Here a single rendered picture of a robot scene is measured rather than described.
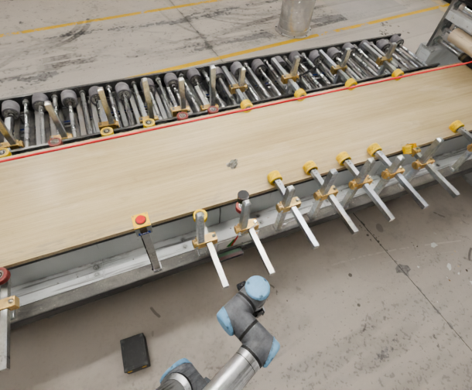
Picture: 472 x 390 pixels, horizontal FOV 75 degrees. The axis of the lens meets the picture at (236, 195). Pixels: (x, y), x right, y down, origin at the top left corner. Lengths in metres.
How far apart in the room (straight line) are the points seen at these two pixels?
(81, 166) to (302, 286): 1.82
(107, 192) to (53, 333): 1.17
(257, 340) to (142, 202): 1.05
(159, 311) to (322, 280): 1.29
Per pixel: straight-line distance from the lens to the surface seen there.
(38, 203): 2.03
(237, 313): 1.13
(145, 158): 2.05
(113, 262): 2.01
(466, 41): 3.71
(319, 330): 2.57
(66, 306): 1.92
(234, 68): 2.92
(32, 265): 1.99
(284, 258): 2.69
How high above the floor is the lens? 2.39
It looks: 54 degrees down
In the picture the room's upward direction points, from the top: 7 degrees clockwise
